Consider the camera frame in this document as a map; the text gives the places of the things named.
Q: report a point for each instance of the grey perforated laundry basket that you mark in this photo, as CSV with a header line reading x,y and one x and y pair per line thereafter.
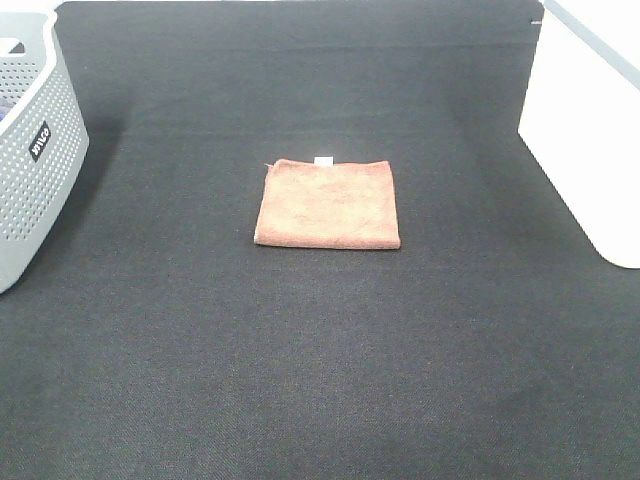
x,y
43,137

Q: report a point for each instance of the orange towel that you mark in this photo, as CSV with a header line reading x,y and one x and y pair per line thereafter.
x,y
342,206

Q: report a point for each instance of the white plastic storage box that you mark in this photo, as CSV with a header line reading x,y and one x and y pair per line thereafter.
x,y
580,118

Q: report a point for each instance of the black table mat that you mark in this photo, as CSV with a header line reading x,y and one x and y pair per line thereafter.
x,y
152,338

